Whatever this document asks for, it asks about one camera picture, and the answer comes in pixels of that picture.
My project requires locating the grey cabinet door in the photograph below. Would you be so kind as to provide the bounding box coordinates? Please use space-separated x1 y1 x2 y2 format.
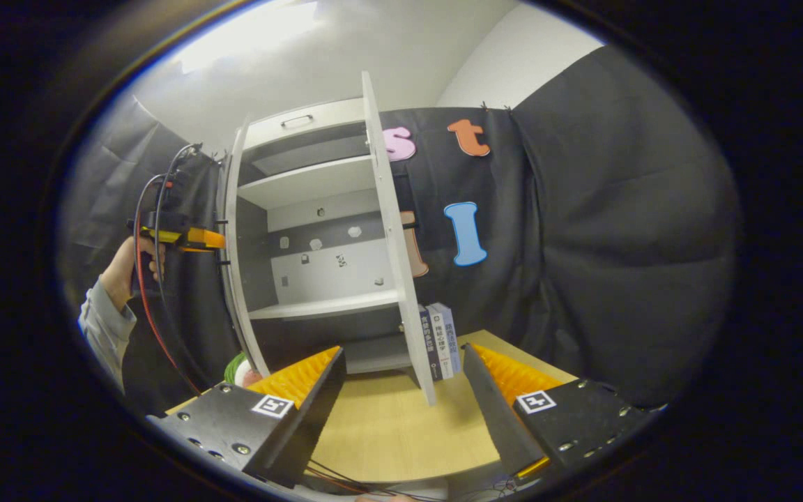
361 70 438 406
222 119 271 379

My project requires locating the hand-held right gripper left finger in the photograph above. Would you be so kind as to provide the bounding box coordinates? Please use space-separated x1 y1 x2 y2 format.
146 345 348 489

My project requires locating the red cable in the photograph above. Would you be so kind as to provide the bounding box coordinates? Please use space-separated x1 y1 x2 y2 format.
135 174 204 397

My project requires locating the black cable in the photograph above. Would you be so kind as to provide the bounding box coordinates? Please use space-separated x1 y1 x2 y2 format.
154 143 204 314

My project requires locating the grey double-door shoe cabinet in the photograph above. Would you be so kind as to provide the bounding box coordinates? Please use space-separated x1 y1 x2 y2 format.
224 98 420 377

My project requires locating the green pink plush toy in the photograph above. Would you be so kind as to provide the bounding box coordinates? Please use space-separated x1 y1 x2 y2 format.
224 351 263 388

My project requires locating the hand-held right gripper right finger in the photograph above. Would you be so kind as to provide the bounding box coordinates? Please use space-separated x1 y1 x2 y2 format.
462 342 653 482

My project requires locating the black backdrop cloth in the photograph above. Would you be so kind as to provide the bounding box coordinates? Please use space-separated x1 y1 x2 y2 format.
60 45 740 412

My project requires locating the white cabinet shelf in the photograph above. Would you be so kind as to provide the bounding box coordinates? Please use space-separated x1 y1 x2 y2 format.
238 155 378 210
248 289 402 321

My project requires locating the dark blue book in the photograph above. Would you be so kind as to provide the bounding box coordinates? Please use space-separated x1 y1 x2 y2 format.
418 305 444 381

